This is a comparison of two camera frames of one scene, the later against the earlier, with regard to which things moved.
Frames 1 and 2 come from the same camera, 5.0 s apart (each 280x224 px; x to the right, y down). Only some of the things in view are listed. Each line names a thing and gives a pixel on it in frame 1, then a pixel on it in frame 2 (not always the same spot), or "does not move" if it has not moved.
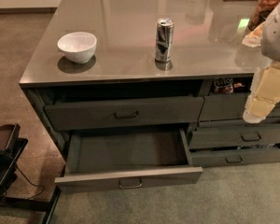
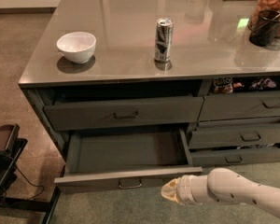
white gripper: x=277 y=36 -> x=185 y=189
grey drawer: x=124 y=160 does not move
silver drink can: x=163 y=39 does not move
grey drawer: x=238 y=133 does not move
